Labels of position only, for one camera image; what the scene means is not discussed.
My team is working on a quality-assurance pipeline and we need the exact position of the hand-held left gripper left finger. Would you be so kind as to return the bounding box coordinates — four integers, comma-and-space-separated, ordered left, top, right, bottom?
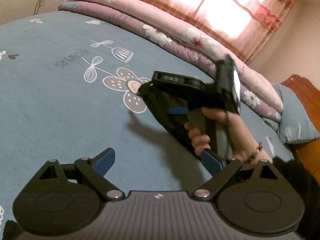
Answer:
30, 148, 125, 202

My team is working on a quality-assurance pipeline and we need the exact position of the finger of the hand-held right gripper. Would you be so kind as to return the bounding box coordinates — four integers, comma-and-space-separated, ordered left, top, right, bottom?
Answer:
168, 106, 188, 115

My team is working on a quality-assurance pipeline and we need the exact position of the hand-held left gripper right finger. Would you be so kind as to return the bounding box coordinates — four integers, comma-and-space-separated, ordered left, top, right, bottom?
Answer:
193, 150, 288, 202

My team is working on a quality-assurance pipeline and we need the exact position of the person's right hand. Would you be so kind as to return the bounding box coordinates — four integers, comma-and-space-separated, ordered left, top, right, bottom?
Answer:
185, 107, 259, 160

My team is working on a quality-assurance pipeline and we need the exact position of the bed with blue floral sheet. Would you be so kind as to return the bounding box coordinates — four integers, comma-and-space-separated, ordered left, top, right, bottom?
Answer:
0, 11, 320, 230

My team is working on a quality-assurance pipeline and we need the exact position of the folded floral quilt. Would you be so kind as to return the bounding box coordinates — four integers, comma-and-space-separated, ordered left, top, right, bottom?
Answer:
59, 0, 284, 120

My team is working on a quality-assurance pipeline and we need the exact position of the teal printed pillow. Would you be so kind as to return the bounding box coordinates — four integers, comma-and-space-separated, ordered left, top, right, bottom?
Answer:
270, 84, 320, 144

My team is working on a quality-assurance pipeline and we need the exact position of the pink checked curtain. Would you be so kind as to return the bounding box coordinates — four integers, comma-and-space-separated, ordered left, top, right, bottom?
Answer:
126, 0, 300, 65

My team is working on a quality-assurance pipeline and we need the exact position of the wooden headboard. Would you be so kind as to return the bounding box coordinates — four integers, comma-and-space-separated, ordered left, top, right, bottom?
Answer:
281, 74, 320, 175

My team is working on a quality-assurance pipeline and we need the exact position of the beaded bracelet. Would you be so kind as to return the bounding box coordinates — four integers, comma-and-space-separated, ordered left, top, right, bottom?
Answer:
244, 142, 263, 164

